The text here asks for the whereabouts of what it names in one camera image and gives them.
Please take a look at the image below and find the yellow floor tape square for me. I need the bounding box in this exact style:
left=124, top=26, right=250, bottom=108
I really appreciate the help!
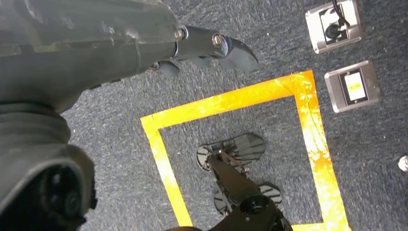
left=140, top=70, right=351, bottom=231

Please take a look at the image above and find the black robot foot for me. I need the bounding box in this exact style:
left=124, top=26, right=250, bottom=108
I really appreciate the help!
left=213, top=182, right=283, bottom=218
left=195, top=133, right=267, bottom=173

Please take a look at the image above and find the black robot leg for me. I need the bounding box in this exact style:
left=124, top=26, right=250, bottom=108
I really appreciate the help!
left=166, top=156, right=294, bottom=231

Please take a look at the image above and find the steel floor socket with plug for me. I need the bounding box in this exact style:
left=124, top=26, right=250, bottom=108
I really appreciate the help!
left=305, top=0, right=363, bottom=54

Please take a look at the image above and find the steel floor socket yellow label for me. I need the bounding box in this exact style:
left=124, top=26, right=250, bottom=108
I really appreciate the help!
left=324, top=60, right=382, bottom=114

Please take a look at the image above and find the black mains cable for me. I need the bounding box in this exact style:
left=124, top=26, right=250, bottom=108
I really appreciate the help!
left=324, top=0, right=351, bottom=39

